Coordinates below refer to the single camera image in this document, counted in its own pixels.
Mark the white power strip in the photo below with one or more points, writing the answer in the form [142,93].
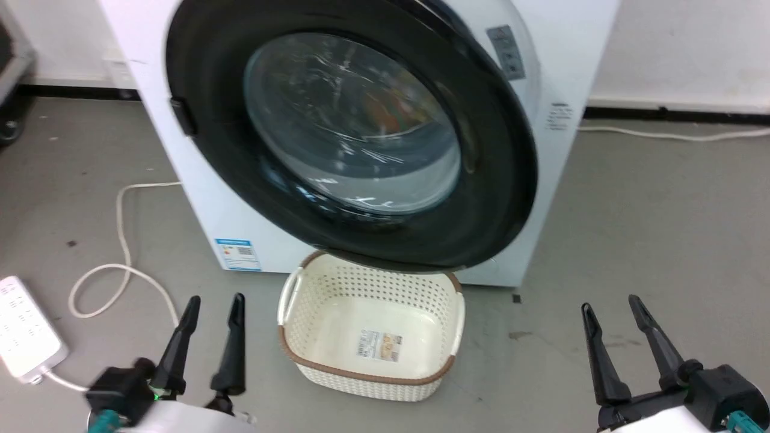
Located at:
[24,331]

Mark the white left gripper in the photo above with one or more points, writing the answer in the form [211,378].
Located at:
[186,420]

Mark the blue energy label sticker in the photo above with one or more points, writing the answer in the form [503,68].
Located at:
[239,255]

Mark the paper label in basket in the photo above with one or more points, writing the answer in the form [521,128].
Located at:
[379,346]

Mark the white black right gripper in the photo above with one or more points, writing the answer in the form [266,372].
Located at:
[649,418]

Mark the small printed text sticker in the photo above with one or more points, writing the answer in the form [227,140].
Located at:
[559,116]

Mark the dark wheeled cart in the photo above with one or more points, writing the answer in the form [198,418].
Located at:
[9,123]

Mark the black door latch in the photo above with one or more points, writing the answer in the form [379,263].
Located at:
[183,117]

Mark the grey door hinge plate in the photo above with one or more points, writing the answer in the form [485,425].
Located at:
[506,53]

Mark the round black glass washer door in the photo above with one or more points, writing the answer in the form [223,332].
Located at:
[499,198]

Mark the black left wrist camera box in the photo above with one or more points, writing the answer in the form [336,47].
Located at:
[120,388]

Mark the white front-load washing machine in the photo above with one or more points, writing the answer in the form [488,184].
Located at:
[198,210]

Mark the white perforated laundry basket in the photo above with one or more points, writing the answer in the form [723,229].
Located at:
[337,337]

